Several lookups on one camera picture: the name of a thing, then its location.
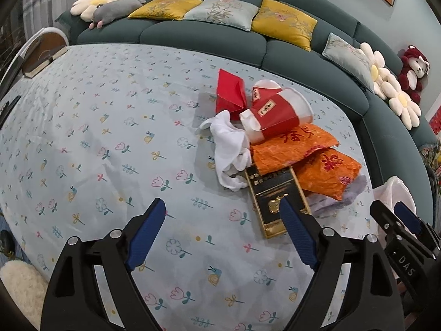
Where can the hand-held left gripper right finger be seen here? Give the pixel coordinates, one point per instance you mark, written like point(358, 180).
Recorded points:
point(296, 234)

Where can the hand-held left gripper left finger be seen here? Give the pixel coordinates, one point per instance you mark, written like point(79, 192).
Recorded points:
point(144, 234)

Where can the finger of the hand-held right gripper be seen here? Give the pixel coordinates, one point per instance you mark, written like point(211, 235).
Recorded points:
point(408, 218)
point(384, 215)

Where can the white plastic bag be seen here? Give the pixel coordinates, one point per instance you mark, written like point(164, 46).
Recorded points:
point(396, 188)

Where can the red and white paper cup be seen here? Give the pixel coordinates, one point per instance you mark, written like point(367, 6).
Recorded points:
point(279, 117)
point(259, 98)

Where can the red paper box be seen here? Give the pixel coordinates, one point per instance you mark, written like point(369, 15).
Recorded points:
point(229, 89)

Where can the pale purple plastic bag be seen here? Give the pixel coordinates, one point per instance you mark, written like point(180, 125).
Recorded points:
point(356, 186)

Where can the black and gold box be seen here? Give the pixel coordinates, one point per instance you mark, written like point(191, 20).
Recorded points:
point(268, 196)

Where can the orange crinkled packet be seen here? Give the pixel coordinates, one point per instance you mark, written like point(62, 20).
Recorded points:
point(327, 176)
point(286, 151)

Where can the white flower pillow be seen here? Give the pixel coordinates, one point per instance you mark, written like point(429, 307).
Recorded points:
point(403, 105)
point(375, 63)
point(89, 3)

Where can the white crumpled cloth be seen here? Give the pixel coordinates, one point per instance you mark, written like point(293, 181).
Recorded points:
point(227, 144)

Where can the floral light blue tablecloth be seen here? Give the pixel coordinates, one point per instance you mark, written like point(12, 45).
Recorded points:
point(103, 127)

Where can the white fluffy rug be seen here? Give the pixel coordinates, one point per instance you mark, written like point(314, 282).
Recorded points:
point(20, 293)

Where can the red monkey plush toy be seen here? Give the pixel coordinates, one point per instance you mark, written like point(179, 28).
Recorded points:
point(411, 72)

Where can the pale blue embroidered cushion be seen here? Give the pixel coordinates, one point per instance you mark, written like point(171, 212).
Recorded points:
point(220, 13)
point(344, 58)

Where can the dark green sofa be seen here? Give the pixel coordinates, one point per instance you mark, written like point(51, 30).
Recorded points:
point(206, 38)

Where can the yellow embroidered cushion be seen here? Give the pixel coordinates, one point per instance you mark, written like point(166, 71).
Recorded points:
point(162, 8)
point(286, 24)

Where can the white and wood chair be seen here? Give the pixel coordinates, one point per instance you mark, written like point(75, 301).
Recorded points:
point(41, 50)

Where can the grey plush toy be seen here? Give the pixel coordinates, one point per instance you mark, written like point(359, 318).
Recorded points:
point(120, 8)

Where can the grey sheer curtain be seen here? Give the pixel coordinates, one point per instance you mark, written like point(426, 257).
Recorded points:
point(51, 0)

